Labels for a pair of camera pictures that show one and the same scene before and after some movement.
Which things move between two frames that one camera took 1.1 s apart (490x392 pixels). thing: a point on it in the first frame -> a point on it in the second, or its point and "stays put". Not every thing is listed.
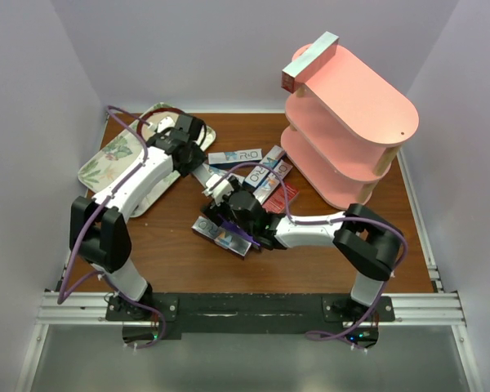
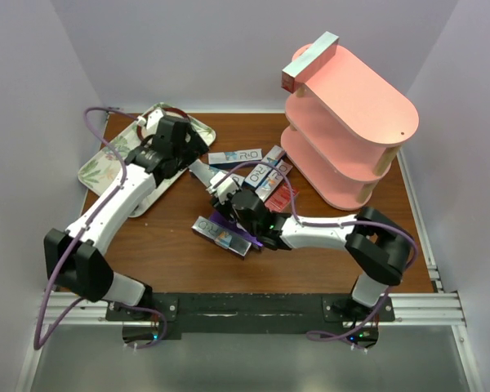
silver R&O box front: (235, 243) stays put
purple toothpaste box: (238, 230) stays put
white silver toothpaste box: (276, 202) stays put
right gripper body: (212, 211) -> (225, 208)
